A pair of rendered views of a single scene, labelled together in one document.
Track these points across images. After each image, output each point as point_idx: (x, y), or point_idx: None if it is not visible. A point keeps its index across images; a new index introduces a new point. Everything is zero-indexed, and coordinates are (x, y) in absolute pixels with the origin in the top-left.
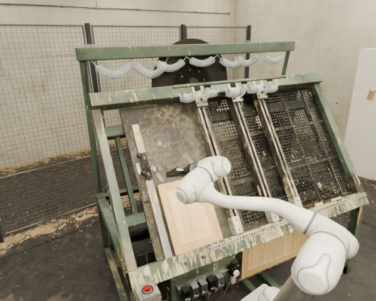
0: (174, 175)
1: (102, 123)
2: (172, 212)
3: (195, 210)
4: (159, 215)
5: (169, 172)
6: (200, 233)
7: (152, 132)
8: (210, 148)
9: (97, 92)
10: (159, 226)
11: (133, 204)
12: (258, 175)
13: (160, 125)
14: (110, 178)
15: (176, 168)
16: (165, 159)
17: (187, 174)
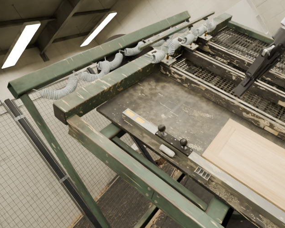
0: (254, 80)
1: (89, 126)
2: (244, 173)
3: (261, 156)
4: (238, 185)
5: (242, 83)
6: None
7: (147, 110)
8: (213, 91)
9: (62, 97)
10: (252, 198)
11: (195, 197)
12: (272, 91)
13: (149, 100)
14: (148, 178)
15: (263, 50)
16: (182, 126)
17: None
